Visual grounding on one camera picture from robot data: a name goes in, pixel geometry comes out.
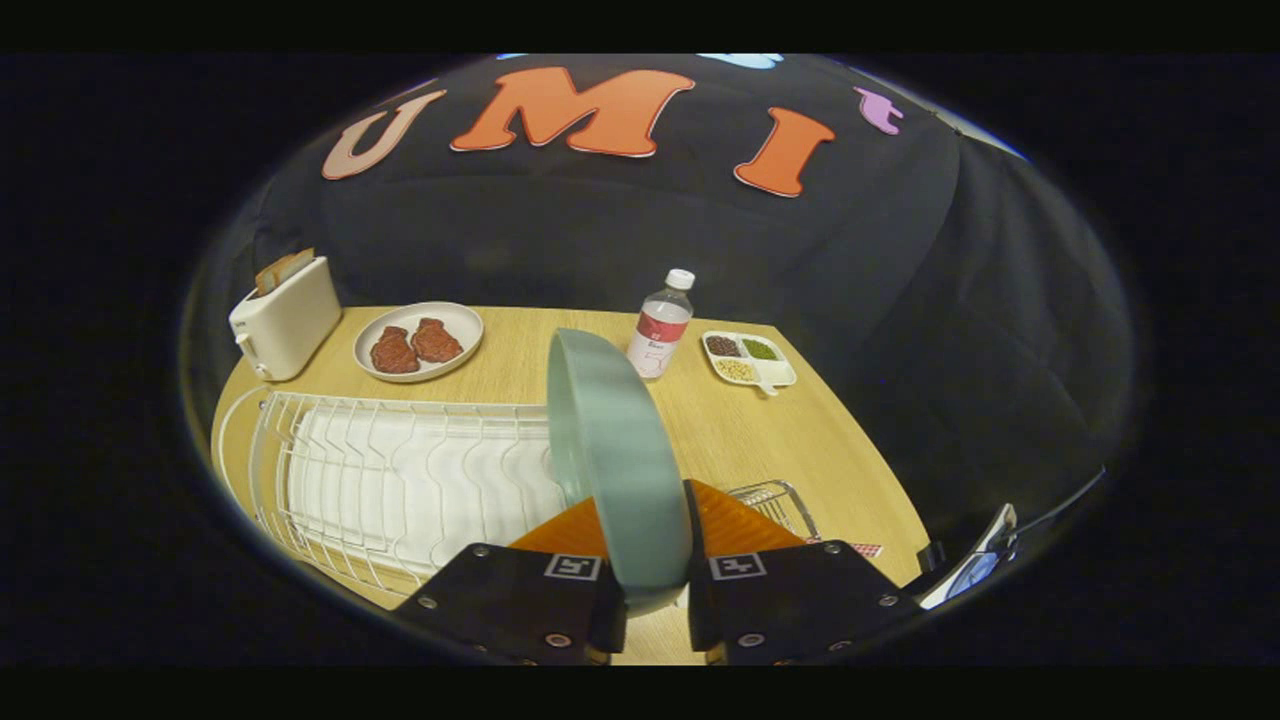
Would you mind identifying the black backdrop cloth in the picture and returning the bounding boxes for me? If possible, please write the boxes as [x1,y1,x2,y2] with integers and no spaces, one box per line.
[190,55,1136,561]

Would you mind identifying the white and blue device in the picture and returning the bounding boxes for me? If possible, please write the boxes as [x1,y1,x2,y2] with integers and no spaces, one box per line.
[918,503,1021,611]

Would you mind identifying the clear bottle with red label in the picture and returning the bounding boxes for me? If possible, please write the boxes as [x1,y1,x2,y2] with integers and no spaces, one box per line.
[626,268,696,380]

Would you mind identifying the pale green plate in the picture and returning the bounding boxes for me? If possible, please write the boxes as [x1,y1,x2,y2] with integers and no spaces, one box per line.
[546,327,694,618]

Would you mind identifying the brown meat piece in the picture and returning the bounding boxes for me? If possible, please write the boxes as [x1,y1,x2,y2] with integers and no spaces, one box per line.
[411,318,464,364]
[370,326,420,375]

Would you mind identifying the black cable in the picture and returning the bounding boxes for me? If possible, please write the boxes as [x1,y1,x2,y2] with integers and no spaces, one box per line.
[1018,468,1107,533]

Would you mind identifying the white wavy drip tray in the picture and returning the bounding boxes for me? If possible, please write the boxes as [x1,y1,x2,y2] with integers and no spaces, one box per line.
[290,405,566,566]

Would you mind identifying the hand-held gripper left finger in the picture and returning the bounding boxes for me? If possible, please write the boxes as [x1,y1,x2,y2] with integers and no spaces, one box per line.
[395,497,629,666]

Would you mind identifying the white wire dish rack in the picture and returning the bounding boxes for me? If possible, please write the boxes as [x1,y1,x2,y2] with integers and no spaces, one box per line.
[217,388,571,599]

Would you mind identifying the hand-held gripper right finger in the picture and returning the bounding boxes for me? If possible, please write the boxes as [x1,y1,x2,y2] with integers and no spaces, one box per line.
[683,478,923,666]

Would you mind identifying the white divided condiment tray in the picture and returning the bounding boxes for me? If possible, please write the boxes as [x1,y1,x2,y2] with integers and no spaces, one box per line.
[701,330,798,397]

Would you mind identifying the toast slices in toaster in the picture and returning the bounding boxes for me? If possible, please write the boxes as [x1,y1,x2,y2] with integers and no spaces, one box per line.
[254,248,316,297]

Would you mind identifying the metal wire basket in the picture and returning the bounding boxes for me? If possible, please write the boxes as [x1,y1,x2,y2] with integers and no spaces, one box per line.
[728,480,821,543]

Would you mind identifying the white toaster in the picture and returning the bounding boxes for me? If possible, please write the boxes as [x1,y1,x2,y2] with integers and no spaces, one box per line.
[228,256,343,382]

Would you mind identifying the beige plate with meat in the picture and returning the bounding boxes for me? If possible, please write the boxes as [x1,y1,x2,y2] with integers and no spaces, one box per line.
[353,301,485,384]

